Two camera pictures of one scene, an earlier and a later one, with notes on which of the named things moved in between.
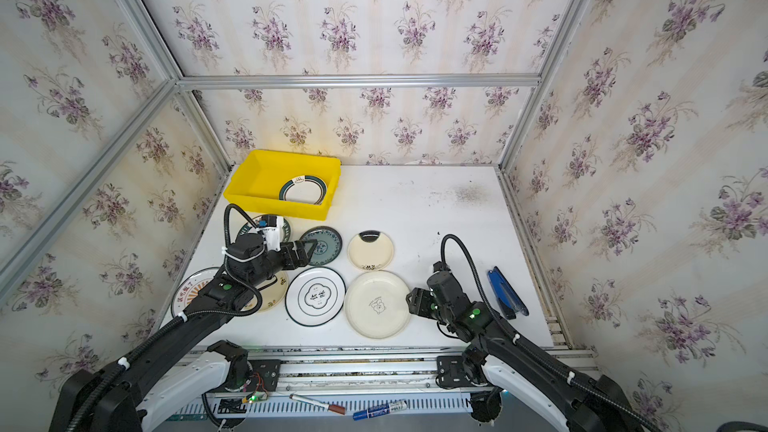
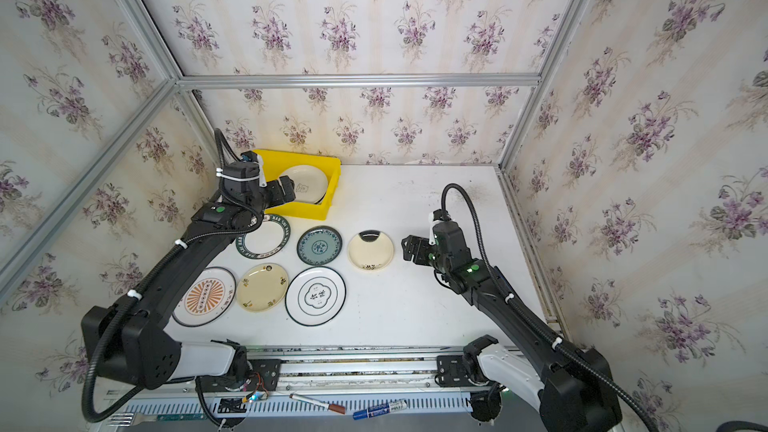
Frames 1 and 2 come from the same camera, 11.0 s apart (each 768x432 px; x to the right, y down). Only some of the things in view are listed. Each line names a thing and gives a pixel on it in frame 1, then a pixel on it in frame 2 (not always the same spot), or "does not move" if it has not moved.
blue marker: [380, 410] does not move
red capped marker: [332, 407] does not move
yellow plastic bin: [259, 178] does not move
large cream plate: [376, 304] -> [309, 182]
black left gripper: [297, 254] -> [281, 190]
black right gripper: [417, 302] -> [414, 247]
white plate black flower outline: [315, 296] does not move
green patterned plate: [328, 247] does not move
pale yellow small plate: [272, 293] does not move
